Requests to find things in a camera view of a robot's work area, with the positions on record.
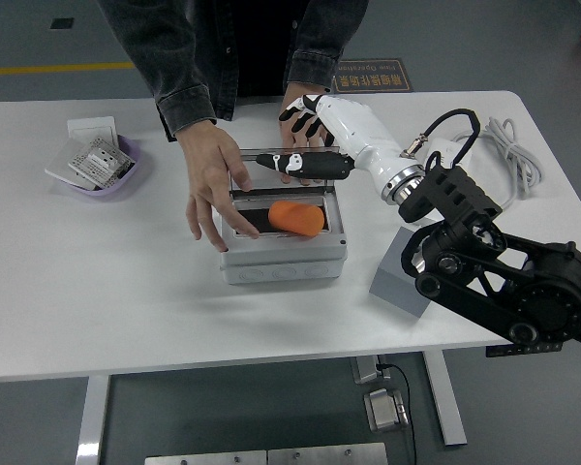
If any person's left hand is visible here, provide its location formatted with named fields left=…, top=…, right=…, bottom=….
left=277, top=81, right=333, bottom=186

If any person's right hand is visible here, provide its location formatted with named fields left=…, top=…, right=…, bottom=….
left=176, top=120, right=261, bottom=253

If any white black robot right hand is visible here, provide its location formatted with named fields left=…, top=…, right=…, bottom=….
left=255, top=93, right=420, bottom=195

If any orange cylinder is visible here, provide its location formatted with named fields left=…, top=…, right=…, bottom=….
left=267, top=201, right=326, bottom=238

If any grey enclosure box clear lid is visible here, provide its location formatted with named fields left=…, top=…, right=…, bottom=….
left=218, top=147, right=349, bottom=286

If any grey cube with round hole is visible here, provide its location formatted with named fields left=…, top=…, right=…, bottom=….
left=369, top=226, right=430, bottom=320

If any silver box under table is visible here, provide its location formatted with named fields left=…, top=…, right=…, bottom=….
left=351, top=356, right=392, bottom=386

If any brown floor sign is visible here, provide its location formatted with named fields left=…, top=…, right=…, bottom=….
left=331, top=58, right=413, bottom=94

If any person's torso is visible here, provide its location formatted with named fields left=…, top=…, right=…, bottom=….
left=96, top=0, right=372, bottom=122

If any white power strip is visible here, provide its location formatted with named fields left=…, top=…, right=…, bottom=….
left=428, top=137, right=474, bottom=169

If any printed socket module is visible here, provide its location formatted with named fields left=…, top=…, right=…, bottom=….
left=67, top=138, right=137, bottom=191

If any purple plastic tray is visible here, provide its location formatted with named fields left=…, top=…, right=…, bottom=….
left=52, top=134, right=142, bottom=200

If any flat white cover plate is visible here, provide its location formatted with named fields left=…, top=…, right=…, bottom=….
left=45, top=138, right=96, bottom=190

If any yellow floor tape line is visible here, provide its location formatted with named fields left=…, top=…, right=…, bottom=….
left=0, top=61, right=135, bottom=78

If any black table control panel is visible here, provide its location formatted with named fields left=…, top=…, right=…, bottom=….
left=486, top=342, right=563, bottom=358

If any white table leg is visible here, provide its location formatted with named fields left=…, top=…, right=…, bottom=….
left=423, top=349, right=468, bottom=447
left=75, top=375, right=111, bottom=465

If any silver metal floor unit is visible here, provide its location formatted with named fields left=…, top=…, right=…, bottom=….
left=362, top=387, right=412, bottom=433

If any grey metal plate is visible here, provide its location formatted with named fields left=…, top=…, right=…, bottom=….
left=144, top=449, right=268, bottom=465
left=266, top=442, right=388, bottom=465

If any white wall switch plate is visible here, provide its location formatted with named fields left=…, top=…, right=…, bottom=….
left=67, top=115, right=120, bottom=146

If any white power cord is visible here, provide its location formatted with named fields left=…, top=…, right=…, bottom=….
left=452, top=115, right=546, bottom=214

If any black cable under table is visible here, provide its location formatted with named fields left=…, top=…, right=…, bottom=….
left=377, top=362, right=417, bottom=465

